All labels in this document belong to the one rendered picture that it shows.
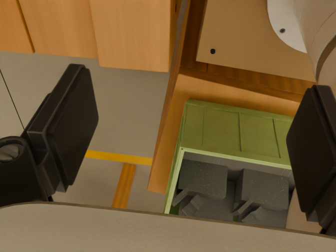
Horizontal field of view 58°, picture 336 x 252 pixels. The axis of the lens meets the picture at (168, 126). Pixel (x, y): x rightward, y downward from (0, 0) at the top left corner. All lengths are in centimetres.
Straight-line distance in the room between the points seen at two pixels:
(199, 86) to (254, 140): 18
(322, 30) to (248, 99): 45
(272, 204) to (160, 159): 35
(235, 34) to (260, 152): 29
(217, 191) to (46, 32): 56
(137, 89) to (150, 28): 126
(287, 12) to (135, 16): 24
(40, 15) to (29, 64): 132
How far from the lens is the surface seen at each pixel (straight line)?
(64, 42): 65
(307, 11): 41
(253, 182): 88
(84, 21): 61
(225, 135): 70
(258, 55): 54
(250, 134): 73
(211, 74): 76
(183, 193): 82
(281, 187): 91
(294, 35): 52
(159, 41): 56
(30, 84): 205
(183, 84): 75
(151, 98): 182
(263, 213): 87
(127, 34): 57
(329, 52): 32
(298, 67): 57
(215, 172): 85
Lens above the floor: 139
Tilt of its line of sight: 45 degrees down
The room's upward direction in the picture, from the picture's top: 170 degrees counter-clockwise
